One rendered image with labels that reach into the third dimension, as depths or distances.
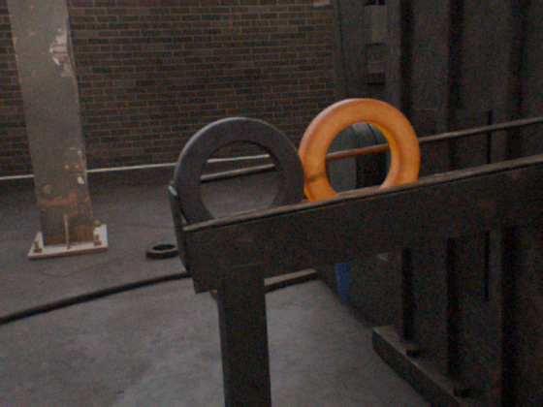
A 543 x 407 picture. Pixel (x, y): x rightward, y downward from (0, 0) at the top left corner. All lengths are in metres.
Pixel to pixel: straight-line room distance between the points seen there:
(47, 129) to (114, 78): 3.61
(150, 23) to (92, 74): 0.84
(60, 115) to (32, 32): 0.42
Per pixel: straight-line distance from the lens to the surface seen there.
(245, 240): 0.81
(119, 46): 6.90
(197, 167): 0.81
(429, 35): 1.55
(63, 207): 3.37
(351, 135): 2.20
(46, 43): 3.33
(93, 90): 6.87
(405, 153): 0.91
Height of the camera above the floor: 0.80
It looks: 11 degrees down
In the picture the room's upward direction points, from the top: 3 degrees counter-clockwise
